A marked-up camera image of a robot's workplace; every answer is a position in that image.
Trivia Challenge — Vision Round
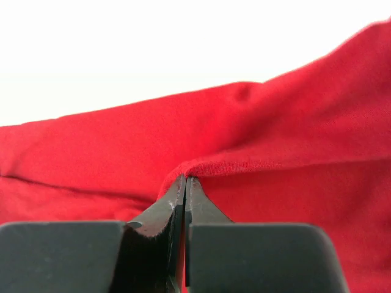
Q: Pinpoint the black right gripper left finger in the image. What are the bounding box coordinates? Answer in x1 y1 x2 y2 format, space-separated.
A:
1 176 186 293

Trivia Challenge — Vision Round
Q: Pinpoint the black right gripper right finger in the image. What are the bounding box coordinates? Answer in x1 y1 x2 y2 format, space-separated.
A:
185 177 349 293

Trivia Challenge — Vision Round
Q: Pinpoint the dark red t shirt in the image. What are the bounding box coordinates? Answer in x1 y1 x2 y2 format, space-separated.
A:
1 21 390 292

